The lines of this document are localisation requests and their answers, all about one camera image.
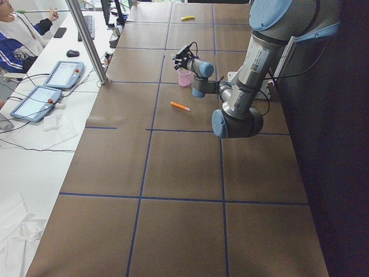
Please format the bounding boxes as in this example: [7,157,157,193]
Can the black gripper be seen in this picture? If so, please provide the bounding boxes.
[174,48,196,70]

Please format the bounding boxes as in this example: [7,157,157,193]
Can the orange highlighter pen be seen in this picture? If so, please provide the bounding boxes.
[170,102,191,111]

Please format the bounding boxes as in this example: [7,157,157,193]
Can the yellow highlighter pen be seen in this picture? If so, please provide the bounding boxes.
[180,16,195,21]

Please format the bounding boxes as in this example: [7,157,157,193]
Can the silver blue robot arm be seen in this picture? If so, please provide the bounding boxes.
[172,1,343,139]

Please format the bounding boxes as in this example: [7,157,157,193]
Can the black keyboard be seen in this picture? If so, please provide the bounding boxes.
[83,15,95,40]

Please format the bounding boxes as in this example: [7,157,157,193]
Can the black computer mouse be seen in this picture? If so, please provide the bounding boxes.
[66,50,80,58]

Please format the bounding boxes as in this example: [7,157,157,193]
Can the upper teach pendant tablet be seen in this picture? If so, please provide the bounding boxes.
[44,61,85,89]

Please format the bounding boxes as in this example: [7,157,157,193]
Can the teach pendant tablet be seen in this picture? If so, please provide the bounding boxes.
[44,61,85,89]
[10,85,62,122]

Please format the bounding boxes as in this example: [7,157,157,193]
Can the black smartphone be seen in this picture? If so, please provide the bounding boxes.
[54,27,67,38]

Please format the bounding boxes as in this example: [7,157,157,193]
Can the lower teach pendant tablet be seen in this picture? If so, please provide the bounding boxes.
[10,85,62,122]

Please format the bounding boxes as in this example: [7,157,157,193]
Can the seated person white vest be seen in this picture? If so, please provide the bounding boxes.
[1,1,59,73]

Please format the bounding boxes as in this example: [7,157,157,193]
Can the white crumpled cloth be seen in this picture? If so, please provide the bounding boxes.
[1,193,47,276]

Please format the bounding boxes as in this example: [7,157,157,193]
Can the aluminium frame post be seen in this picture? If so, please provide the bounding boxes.
[65,0,108,85]

